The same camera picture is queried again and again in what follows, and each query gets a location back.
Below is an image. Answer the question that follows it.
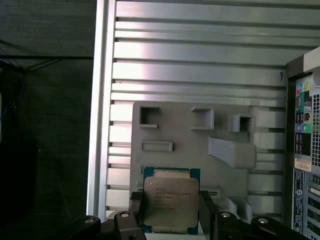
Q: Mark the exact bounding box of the grey parts rack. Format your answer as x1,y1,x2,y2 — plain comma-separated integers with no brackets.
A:
129,100,258,222

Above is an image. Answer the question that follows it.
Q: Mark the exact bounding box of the black PC case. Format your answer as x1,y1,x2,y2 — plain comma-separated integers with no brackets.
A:
284,45,320,240

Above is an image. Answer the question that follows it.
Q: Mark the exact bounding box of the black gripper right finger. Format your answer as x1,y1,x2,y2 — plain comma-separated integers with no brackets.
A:
198,190,294,240

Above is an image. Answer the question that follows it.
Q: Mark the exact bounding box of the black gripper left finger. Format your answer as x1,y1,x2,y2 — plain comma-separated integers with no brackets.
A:
74,190,148,240

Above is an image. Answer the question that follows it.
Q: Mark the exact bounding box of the silver CPU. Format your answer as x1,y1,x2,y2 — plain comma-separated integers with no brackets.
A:
140,165,202,236

